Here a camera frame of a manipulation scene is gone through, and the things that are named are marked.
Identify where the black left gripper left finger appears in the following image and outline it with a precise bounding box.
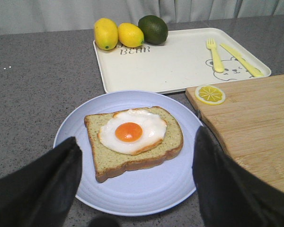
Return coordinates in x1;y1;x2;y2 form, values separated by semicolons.
0;137;82;227

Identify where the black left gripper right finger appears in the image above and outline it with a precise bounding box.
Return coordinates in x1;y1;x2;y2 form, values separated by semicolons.
192;126;284;227

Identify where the bread slice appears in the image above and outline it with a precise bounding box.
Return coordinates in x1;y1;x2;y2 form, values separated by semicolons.
84;106;183;183

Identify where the light blue round plate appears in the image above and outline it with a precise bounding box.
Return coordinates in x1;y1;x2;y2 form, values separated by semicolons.
54;90;201;217

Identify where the fried egg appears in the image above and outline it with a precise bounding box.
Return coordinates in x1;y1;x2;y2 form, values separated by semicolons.
98;109;167;155

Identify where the cream bear tray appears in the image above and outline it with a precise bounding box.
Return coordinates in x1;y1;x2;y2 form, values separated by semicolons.
95;28;271;94

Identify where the wooden cutting board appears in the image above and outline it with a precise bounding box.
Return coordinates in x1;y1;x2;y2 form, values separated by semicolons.
186;74;284;192

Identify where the lemon slice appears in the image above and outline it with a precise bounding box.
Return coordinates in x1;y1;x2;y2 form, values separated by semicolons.
194;85;226;105

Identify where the yellow plastic knife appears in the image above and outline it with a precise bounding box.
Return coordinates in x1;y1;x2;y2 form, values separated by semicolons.
220;44;264;77

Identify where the yellow plastic fork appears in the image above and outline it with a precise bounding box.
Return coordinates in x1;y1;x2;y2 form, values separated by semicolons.
206;38;225;73

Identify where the left yellow lemon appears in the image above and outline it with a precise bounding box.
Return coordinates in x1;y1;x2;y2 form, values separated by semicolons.
94;18;118;51

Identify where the yellow lemon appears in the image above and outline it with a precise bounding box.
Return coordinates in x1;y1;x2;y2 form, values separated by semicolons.
94;18;118;51
118;23;144;48

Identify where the grey curtain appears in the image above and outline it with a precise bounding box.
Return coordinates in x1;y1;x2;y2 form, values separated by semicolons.
0;0;284;35

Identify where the green lime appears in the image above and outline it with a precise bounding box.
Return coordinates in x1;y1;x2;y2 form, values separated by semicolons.
138;15;168;45

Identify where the right yellow lemon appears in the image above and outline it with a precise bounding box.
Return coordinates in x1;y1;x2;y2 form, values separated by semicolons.
118;23;144;48

